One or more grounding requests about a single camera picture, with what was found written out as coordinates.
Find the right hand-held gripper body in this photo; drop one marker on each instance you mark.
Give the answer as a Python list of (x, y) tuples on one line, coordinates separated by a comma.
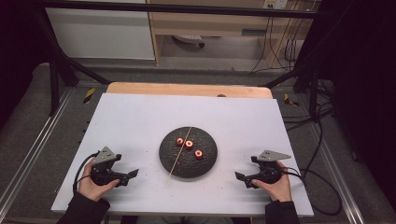
[(267, 171)]

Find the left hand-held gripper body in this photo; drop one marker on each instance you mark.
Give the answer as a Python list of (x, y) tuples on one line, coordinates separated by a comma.
[(102, 175)]

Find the thin bamboo skewer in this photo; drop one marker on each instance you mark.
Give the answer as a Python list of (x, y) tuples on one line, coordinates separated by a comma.
[(179, 155)]

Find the black round plate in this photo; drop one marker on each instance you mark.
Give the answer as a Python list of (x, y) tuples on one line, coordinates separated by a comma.
[(186, 165)]

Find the person's left hand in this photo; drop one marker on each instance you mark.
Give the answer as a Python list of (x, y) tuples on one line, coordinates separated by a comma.
[(93, 189)]

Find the person's right hand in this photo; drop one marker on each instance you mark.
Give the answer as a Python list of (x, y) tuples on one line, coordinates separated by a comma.
[(278, 189)]

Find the white board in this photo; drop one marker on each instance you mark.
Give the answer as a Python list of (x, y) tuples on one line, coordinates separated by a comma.
[(124, 130)]

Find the yellow black tape strip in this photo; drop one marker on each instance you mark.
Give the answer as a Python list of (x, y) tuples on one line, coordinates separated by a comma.
[(89, 95), (290, 100)]

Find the black metal stand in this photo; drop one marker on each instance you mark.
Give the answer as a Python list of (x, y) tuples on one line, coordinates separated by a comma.
[(54, 84), (313, 93)]

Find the wooden table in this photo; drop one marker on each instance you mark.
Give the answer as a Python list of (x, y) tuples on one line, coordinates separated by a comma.
[(174, 89)]

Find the dark curtain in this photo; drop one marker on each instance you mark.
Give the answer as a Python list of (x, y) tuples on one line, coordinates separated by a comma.
[(364, 77), (15, 56)]

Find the white cabinet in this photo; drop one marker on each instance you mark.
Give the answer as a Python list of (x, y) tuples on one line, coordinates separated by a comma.
[(99, 34)]

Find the grey chair base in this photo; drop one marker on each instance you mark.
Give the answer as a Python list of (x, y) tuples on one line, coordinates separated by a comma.
[(186, 38)]

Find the wooden desk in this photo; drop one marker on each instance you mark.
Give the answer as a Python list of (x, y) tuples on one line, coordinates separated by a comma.
[(211, 25)]

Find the aluminium rail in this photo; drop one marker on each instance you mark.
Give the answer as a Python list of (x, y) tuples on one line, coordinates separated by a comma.
[(34, 149), (339, 177)]

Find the white wall socket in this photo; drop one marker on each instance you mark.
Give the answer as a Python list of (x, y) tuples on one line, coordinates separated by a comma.
[(275, 3)]

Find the black horizontal frame bar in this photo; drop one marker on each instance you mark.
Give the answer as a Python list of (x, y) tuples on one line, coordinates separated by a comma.
[(186, 9)]

